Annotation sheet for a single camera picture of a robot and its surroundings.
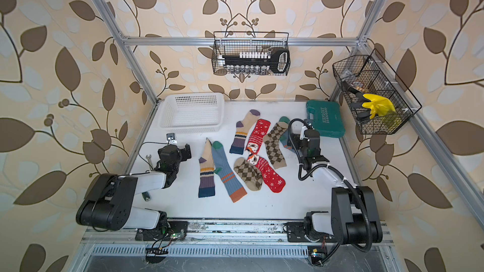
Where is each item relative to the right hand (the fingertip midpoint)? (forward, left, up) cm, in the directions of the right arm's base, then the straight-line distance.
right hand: (300, 135), depth 91 cm
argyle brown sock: (+2, +12, -10) cm, 16 cm away
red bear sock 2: (-17, +15, -11) cm, 26 cm away
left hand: (-1, +63, -3) cm, 63 cm away
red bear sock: (+9, +20, -11) cm, 25 cm away
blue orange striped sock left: (-11, +38, -10) cm, 41 cm away
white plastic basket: (+27, +60, -11) cm, 67 cm away
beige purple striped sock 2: (+14, +29, -11) cm, 34 cm away
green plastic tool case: (+16, -19, -6) cm, 26 cm away
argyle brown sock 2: (-15, +25, -10) cm, 30 cm away
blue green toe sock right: (+5, +5, -12) cm, 14 cm away
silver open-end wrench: (-7, +76, -11) cm, 77 cm away
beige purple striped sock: (-14, +46, -10) cm, 49 cm away
